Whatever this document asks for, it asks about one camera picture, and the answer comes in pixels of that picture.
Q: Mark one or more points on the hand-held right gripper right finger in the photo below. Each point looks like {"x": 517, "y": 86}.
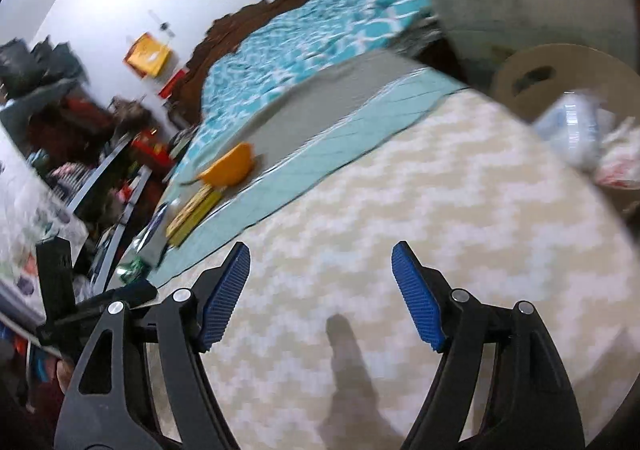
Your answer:
{"x": 417, "y": 297}

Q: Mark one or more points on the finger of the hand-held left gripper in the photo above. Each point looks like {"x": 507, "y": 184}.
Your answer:
{"x": 131, "y": 292}

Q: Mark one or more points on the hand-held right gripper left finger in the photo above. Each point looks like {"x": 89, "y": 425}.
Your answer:
{"x": 225, "y": 292}

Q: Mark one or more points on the green zigzag edged wrapper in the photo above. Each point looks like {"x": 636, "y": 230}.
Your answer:
{"x": 133, "y": 269}

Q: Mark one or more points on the blue and white tissue pack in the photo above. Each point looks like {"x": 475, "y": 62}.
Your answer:
{"x": 567, "y": 129}

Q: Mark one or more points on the white plastic bag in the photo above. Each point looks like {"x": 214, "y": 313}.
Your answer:
{"x": 620, "y": 157}

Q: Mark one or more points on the beige round bin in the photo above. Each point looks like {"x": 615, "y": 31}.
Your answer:
{"x": 540, "y": 79}

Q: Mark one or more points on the white plant print tote bag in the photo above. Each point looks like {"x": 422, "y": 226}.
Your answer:
{"x": 35, "y": 225}

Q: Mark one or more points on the blue and white tube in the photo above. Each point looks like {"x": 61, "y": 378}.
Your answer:
{"x": 158, "y": 219}

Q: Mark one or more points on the flat yellow box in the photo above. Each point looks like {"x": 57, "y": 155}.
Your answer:
{"x": 194, "y": 216}

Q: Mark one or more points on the beige chevron blanket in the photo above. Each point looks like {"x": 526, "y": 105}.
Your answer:
{"x": 400, "y": 210}

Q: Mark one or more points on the grey metal shelf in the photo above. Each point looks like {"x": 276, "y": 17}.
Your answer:
{"x": 100, "y": 180}

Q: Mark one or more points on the red bags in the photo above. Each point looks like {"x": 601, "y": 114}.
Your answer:
{"x": 75, "y": 122}

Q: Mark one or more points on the teal quilted sheet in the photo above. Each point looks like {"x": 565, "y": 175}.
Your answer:
{"x": 320, "y": 139}

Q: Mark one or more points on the brown handbag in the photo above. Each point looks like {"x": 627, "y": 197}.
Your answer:
{"x": 131, "y": 112}

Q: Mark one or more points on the black bags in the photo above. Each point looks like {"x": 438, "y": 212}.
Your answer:
{"x": 40, "y": 62}

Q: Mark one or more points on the grey bed sheet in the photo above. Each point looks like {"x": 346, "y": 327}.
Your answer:
{"x": 320, "y": 89}

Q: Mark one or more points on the carved wooden headboard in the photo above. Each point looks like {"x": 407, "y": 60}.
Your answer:
{"x": 220, "y": 37}

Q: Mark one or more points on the teal white patterned blanket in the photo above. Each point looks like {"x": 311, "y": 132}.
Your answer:
{"x": 300, "y": 44}

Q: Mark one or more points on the yellow and red wall calendar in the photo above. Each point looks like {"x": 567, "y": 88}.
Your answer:
{"x": 147, "y": 54}

